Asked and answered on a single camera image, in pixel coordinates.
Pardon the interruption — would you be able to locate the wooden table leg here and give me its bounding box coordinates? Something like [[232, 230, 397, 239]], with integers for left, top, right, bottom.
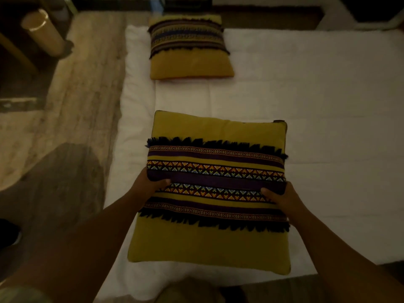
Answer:
[[0, 32, 38, 74]]

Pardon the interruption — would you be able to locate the black metal frame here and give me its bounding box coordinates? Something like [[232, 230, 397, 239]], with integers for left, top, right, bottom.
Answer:
[[158, 0, 213, 13]]

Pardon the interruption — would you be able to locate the cylindrical beige lamp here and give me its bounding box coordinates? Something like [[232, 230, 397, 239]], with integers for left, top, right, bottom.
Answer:
[[21, 9, 74, 58]]

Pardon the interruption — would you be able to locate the person's right hand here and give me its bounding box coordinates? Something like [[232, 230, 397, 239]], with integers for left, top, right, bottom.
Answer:
[[261, 182, 308, 225]]

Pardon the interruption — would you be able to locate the person's left forearm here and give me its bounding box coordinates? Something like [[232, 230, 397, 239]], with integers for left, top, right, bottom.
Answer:
[[0, 192, 142, 303]]

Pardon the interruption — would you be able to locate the person's right forearm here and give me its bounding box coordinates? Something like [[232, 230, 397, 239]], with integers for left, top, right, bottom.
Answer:
[[289, 207, 404, 303]]

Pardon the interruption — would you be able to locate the yellow patterned fringed cushion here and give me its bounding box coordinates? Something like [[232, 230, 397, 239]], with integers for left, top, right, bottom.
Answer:
[[148, 14, 235, 81], [128, 110, 291, 276]]

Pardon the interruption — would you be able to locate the person's black shoe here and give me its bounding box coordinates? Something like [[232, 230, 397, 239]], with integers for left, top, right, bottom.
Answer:
[[0, 218, 22, 250]]

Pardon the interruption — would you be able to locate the person's left hand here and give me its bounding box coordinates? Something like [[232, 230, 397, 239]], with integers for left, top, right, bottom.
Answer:
[[131, 167, 171, 208]]

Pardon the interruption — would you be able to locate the white bed mattress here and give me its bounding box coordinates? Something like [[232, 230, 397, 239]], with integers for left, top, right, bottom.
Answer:
[[95, 25, 404, 302]]

